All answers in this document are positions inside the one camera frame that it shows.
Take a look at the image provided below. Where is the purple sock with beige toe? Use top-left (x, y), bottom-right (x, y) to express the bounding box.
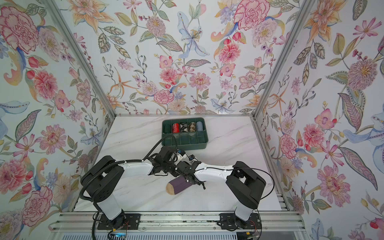
top-left (166, 176), bottom-right (192, 195)

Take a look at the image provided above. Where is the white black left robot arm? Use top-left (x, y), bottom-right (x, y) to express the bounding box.
top-left (79, 147), bottom-right (186, 221)

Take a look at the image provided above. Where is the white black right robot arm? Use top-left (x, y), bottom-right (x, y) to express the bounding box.
top-left (175, 161), bottom-right (267, 222)

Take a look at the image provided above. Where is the green plastic organizer bin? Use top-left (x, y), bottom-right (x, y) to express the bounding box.
top-left (161, 118), bottom-right (209, 151)

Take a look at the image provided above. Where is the red patterned rolled sock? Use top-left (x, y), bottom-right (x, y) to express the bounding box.
top-left (172, 123), bottom-right (180, 134)

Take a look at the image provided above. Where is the grey argyle rolled sock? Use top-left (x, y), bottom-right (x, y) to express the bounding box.
top-left (180, 123), bottom-right (189, 133)

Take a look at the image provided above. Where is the brown argyle rolled sock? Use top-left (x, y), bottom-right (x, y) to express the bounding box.
top-left (188, 122), bottom-right (197, 133)

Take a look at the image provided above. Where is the blue rolled sock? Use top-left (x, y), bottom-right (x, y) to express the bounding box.
top-left (196, 121), bottom-right (204, 132)

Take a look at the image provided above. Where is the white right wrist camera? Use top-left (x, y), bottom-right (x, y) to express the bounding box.
top-left (189, 155), bottom-right (197, 163)

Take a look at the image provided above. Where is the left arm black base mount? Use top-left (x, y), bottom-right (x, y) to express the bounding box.
top-left (97, 213), bottom-right (142, 230)

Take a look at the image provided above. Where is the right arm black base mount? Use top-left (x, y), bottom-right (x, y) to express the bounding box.
top-left (217, 213), bottom-right (262, 231)

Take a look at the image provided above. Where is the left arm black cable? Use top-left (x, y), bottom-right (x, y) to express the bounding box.
top-left (78, 134), bottom-right (178, 240)

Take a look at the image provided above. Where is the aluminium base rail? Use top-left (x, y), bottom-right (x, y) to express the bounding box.
top-left (48, 211), bottom-right (306, 233)

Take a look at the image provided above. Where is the aluminium corner post left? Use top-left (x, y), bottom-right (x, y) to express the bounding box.
top-left (43, 1), bottom-right (117, 121)

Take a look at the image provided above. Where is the aluminium corner post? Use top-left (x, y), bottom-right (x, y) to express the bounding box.
top-left (253, 1), bottom-right (316, 120)
top-left (43, 1), bottom-right (117, 121)

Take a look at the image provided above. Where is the aluminium corner post right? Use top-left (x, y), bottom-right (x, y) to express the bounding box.
top-left (253, 1), bottom-right (316, 120)

